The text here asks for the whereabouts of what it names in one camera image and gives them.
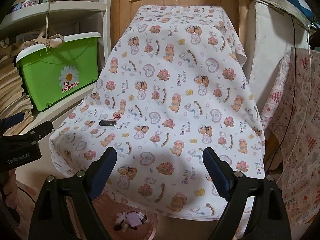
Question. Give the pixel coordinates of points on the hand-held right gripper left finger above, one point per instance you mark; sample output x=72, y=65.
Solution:
x=105, y=170

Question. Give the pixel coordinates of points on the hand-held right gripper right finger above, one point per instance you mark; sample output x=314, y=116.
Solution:
x=216, y=172

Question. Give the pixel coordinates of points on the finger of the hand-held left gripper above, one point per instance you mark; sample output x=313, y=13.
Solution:
x=41, y=129
x=12, y=121

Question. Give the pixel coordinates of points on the white tissue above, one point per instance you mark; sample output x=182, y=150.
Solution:
x=121, y=217

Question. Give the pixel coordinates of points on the stack of yellowed papers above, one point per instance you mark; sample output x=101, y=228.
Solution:
x=12, y=90

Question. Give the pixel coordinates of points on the green daisy-print storage box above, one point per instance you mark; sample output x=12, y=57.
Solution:
x=45, y=85

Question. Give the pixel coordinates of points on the black cylinder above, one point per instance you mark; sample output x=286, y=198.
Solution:
x=108, y=123

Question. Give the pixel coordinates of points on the beige cloth bag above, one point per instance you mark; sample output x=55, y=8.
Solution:
x=42, y=41

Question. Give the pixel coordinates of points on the red-print patchwork cloth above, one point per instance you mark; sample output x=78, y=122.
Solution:
x=300, y=130

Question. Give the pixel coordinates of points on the bear-print tablecloth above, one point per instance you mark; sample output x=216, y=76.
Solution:
x=175, y=80

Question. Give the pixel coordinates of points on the white plastic tub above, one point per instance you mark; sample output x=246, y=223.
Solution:
x=30, y=3

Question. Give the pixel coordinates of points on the white shelf unit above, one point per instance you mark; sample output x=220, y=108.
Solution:
x=62, y=11

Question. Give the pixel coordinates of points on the white cabinet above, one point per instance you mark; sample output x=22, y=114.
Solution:
x=270, y=55

